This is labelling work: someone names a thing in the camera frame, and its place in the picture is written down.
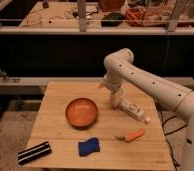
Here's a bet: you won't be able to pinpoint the white plastic bottle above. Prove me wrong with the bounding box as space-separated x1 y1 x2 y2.
119 100 150 124

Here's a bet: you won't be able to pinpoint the white vertical post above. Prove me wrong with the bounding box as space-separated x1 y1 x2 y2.
77 0 86 32

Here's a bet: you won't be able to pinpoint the black object on bench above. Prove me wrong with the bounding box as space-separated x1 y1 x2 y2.
101 12 125 27

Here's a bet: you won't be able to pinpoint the orange bowl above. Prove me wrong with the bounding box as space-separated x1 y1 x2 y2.
65 98 98 128

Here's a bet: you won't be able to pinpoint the wooden background workbench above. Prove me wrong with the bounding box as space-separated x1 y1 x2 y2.
20 1 108 28

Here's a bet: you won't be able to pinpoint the grey metal rail beam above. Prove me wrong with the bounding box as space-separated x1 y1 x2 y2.
0 77 194 95

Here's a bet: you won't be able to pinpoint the black striped eraser block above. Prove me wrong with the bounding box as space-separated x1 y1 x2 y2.
18 141 52 165

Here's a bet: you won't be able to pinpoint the black floor cables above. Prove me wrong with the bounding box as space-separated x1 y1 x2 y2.
161 111 189 171

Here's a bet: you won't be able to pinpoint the orange tool box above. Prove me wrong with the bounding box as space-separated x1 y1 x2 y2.
125 8 170 27

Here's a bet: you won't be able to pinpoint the blue sponge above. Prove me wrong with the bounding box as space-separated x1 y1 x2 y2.
78 137 100 157

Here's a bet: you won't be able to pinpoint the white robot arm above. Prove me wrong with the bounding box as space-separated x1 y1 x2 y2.
101 48 194 171

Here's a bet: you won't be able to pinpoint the metal clamp stand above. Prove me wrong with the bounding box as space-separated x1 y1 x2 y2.
0 68 20 83

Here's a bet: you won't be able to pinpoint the orange toy carrot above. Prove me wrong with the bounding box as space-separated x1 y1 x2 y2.
116 129 145 143

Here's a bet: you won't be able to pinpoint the translucent plastic cup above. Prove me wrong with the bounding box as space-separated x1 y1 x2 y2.
110 95 122 108

